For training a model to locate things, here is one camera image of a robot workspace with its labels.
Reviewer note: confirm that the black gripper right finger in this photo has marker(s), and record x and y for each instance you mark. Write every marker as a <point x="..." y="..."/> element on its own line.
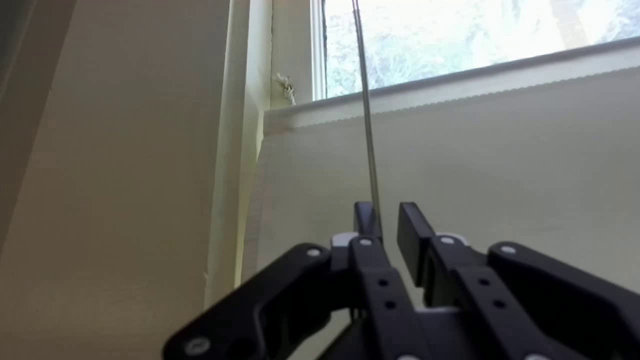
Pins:
<point x="532" y="306"/>

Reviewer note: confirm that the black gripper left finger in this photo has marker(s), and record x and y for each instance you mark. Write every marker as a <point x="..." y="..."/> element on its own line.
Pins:
<point x="301" y="300"/>

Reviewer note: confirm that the white framed window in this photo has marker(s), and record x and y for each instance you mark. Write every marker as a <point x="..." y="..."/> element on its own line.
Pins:
<point x="432" y="40"/>

